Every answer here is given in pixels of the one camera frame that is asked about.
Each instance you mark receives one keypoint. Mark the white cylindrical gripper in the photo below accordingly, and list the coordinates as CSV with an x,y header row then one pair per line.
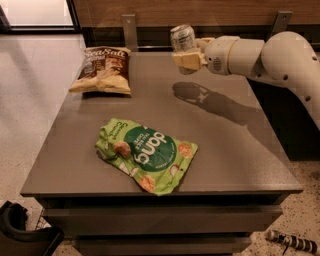
x,y
217,56

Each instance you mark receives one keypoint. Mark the silver 7up soda can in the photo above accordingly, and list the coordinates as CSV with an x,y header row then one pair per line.
x,y
183,40

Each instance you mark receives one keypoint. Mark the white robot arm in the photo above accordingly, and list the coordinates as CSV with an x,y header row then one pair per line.
x,y
285,60

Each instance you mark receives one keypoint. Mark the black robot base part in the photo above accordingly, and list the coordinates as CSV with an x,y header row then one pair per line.
x,y
15,240

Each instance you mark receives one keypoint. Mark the sea salt chip bag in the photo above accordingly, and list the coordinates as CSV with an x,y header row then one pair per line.
x,y
104,69

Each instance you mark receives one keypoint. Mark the green dang chip bag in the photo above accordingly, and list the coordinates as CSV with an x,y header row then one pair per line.
x,y
157,162

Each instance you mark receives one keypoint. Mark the grey drawer cabinet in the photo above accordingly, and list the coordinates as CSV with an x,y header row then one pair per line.
x,y
233,187

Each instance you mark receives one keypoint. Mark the left metal wall bracket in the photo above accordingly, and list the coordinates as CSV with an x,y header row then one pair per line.
x,y
130,31

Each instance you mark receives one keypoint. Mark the metal wall bracket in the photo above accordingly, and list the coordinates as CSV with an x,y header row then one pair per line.
x,y
130,31
280,22

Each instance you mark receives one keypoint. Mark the right metal wall bracket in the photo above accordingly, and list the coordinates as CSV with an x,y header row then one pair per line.
x,y
280,22

